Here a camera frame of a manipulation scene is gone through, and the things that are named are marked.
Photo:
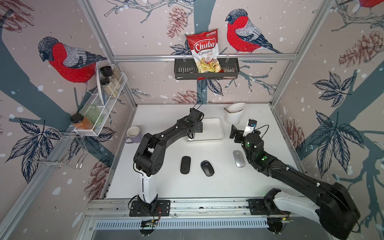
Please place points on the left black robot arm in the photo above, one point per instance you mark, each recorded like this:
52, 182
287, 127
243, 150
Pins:
149, 157

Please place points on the black hanging wire basket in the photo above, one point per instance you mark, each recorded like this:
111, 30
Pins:
187, 70

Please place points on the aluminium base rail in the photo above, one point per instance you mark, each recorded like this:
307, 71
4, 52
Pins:
183, 208

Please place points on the orange spice jar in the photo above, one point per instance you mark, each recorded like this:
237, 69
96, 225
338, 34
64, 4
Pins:
81, 122

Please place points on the metal wire hook rack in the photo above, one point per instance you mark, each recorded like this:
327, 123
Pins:
61, 150

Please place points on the black lid spice jar back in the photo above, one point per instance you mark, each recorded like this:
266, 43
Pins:
107, 72

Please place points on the white utensil holder cup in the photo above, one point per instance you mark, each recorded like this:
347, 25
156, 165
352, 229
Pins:
235, 116

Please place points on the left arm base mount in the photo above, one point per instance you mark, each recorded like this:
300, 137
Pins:
150, 208

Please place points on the red Chuba chips bag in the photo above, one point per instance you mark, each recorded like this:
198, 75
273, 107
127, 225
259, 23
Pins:
205, 51

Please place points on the white plate on shelf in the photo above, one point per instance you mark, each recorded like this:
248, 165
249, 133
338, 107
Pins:
100, 91

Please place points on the white wire wall shelf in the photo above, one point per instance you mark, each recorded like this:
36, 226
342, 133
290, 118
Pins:
100, 105

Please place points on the white storage tray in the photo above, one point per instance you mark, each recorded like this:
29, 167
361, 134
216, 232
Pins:
212, 131

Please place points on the silver mouse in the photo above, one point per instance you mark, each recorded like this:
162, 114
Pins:
190, 137
239, 159

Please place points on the black lid spice jar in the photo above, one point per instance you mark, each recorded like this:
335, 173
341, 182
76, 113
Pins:
107, 72
109, 88

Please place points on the purple mug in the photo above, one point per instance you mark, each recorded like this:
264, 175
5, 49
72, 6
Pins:
134, 135

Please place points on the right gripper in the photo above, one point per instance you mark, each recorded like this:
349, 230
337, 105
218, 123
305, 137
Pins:
233, 132

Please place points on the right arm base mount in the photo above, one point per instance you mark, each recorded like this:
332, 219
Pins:
264, 207

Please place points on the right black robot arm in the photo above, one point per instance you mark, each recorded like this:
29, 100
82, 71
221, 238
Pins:
337, 213

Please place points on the rounded black mouse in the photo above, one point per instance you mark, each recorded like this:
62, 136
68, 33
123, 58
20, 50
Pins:
207, 168

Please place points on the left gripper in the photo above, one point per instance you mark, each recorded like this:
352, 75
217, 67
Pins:
200, 127

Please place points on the black lid spice jar front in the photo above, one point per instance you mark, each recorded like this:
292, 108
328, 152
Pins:
109, 88

